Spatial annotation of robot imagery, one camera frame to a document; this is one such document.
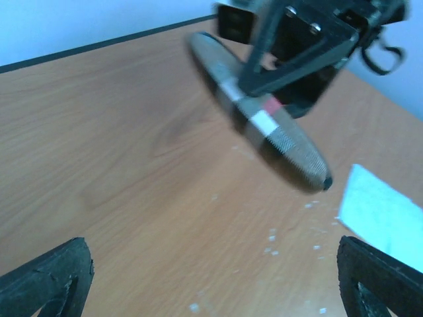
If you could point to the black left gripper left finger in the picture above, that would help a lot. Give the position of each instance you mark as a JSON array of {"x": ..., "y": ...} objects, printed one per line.
[{"x": 56, "y": 283}]

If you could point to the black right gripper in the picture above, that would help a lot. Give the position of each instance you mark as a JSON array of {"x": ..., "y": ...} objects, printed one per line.
[{"x": 308, "y": 35}]

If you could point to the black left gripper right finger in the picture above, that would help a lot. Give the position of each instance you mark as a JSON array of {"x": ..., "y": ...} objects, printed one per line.
[{"x": 373, "y": 283}]

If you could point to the brown plaid glasses case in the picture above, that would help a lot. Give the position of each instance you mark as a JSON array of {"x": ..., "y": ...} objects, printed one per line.
[{"x": 262, "y": 120}]

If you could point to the light blue cleaning cloth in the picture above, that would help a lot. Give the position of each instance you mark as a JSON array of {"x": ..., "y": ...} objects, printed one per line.
[{"x": 382, "y": 216}]

